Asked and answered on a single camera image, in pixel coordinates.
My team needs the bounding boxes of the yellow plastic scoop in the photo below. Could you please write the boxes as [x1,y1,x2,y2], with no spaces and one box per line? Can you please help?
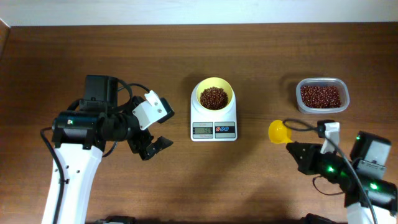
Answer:
[268,119,293,144]

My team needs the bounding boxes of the clear plastic container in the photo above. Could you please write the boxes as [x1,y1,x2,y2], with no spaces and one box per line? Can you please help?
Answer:
[296,78,350,114]

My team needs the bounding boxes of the red beans in bowl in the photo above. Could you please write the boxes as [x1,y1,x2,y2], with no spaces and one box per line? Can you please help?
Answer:
[200,86,228,110]

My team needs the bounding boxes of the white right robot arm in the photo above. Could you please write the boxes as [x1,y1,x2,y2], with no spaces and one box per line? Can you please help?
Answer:
[286,131,397,223]

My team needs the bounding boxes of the white digital kitchen scale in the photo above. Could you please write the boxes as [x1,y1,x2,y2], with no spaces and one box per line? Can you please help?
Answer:
[190,84,238,142]

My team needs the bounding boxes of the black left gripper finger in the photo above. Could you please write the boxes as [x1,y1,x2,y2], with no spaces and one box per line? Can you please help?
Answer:
[157,98,175,124]
[141,136,174,161]

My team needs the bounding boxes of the yellow plastic bowl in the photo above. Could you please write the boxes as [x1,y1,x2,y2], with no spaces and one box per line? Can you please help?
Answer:
[193,77,234,111]

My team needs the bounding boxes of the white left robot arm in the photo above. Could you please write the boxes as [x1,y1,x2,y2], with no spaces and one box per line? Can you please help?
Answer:
[40,75,174,223]

